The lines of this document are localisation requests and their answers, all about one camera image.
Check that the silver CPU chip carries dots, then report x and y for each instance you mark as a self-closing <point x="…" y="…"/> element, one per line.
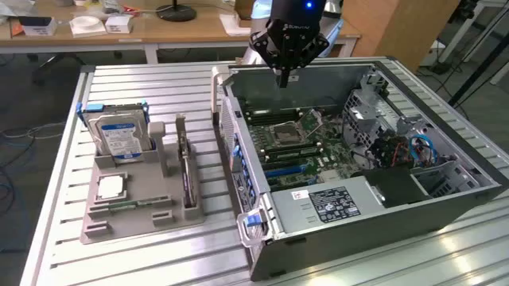
<point x="111" y="187"/>

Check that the grey power supply unit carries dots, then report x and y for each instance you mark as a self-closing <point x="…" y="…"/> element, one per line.
<point x="294" y="214"/>

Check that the open black PC case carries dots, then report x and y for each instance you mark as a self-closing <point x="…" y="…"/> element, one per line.
<point x="358" y="238"/>

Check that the grey plastic parts rack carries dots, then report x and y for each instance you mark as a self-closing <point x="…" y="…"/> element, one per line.
<point x="159" y="184"/>

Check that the flat white box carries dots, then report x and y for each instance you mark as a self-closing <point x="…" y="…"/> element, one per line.
<point x="234" y="26"/>

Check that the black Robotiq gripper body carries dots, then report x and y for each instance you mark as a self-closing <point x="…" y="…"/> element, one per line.
<point x="291" y="29"/>

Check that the black plastic air shroud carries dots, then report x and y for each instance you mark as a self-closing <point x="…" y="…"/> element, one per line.
<point x="393" y="184"/>

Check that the hard disk with blue bracket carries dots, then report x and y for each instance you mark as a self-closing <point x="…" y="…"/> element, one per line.
<point x="119" y="137"/>

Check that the black office chair base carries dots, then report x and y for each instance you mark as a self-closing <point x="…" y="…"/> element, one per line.
<point x="43" y="67"/>

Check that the white square tape holder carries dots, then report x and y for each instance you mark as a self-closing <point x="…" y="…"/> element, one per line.
<point x="88" y="27"/>

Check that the metal socket cover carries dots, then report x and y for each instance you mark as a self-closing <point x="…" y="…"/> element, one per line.
<point x="310" y="119"/>

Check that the blue expansion slot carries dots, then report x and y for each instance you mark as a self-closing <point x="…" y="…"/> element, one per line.
<point x="283" y="172"/>

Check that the CPU socket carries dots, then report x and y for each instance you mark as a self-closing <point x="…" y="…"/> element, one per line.
<point x="286" y="134"/>

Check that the white box with black top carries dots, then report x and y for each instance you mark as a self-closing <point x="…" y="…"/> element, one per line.
<point x="37" y="26"/>

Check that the green motherboard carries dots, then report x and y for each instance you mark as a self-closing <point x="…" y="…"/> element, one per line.
<point x="314" y="143"/>

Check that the green RAM stick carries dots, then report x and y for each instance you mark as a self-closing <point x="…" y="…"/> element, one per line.
<point x="131" y="205"/>

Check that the black graphics card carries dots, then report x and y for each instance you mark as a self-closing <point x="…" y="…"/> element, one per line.
<point x="188" y="178"/>

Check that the wooden desk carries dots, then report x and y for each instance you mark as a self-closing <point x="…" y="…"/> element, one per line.
<point x="179" y="32"/>

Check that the perforated metal drive cage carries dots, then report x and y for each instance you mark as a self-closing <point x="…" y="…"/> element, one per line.
<point x="366" y="119"/>

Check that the wooden cabinet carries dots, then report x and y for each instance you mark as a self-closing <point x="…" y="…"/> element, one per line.
<point x="409" y="29"/>

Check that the black round lamp base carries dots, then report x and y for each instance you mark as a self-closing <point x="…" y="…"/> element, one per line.
<point x="176" y="14"/>

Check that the black labelled RAM stick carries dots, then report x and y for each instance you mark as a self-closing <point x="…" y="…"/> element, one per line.
<point x="294" y="153"/>

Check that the white labelled cardboard box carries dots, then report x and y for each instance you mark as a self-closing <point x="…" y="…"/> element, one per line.
<point x="119" y="25"/>

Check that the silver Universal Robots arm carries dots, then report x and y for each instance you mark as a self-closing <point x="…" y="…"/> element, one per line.
<point x="251" y="58"/>

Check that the grey metal disk bay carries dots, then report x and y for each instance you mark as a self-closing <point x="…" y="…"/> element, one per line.
<point x="437" y="178"/>

